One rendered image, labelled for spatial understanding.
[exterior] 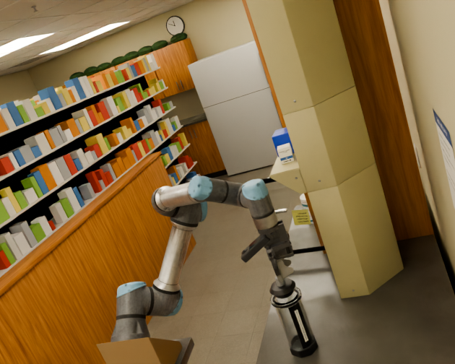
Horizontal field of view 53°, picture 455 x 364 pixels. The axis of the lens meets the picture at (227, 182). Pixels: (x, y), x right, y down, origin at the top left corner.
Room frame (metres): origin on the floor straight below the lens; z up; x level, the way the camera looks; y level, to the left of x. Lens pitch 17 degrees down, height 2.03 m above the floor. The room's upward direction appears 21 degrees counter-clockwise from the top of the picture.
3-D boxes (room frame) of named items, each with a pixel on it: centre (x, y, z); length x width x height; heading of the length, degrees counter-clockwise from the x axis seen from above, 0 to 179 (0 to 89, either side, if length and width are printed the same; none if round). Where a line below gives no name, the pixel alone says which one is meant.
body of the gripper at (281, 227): (1.35, -0.08, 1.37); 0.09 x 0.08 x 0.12; 84
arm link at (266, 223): (1.36, -0.07, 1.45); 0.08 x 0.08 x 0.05
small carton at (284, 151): (1.68, -0.25, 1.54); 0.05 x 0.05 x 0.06; 77
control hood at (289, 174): (1.72, -0.26, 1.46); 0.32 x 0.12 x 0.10; 159
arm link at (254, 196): (1.36, -0.07, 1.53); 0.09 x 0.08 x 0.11; 26
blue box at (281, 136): (1.79, -0.29, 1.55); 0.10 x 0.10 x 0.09; 69
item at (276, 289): (1.36, -0.05, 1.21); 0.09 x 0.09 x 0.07
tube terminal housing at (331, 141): (1.65, -0.43, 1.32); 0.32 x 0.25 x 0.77; 159
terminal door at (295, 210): (1.91, -0.22, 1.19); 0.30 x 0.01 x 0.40; 64
